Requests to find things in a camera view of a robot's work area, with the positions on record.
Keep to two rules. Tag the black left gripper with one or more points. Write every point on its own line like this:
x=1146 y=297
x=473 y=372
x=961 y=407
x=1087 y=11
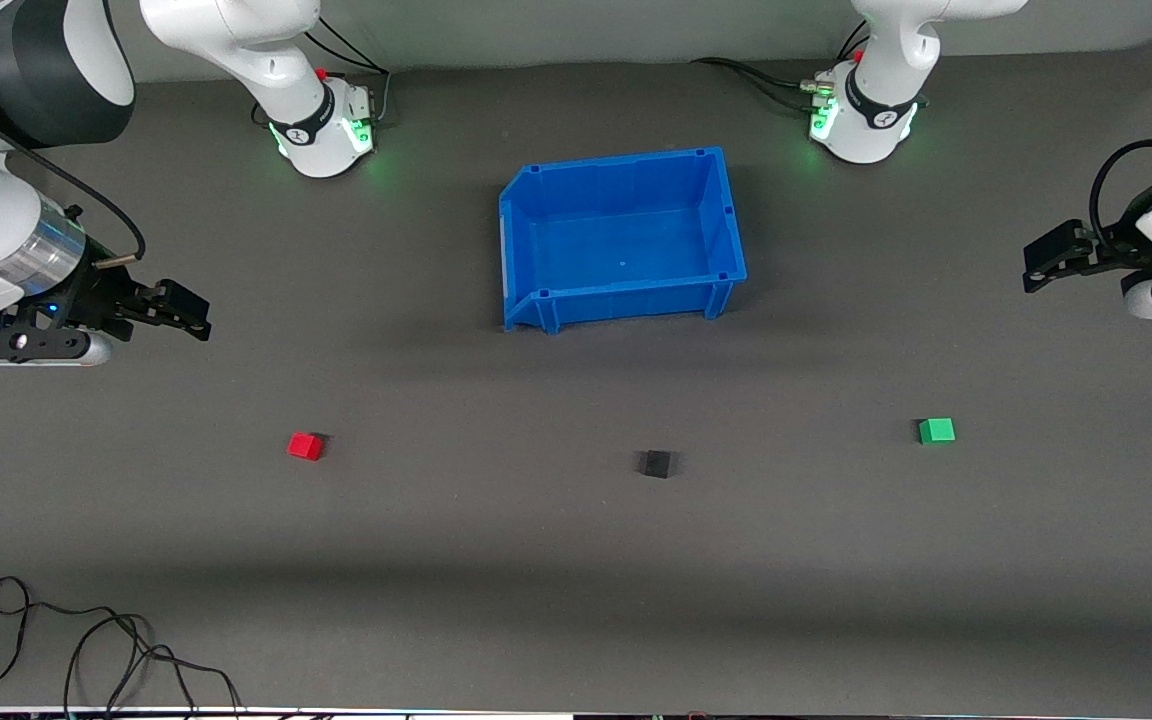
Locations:
x=1114 y=247

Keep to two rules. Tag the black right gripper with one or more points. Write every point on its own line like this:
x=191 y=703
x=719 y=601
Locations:
x=93 y=292

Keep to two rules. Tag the red cube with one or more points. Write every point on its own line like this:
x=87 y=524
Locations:
x=305 y=446

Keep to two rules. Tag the green cube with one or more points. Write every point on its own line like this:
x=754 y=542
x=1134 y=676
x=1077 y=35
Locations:
x=936 y=431

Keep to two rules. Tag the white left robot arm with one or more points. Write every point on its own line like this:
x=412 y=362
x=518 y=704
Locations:
x=881 y=90

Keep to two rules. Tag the black cube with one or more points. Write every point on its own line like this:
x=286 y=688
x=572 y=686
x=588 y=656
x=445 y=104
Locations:
x=655 y=464

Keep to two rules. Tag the blue plastic storage bin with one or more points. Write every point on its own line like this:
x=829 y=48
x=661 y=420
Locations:
x=626 y=245

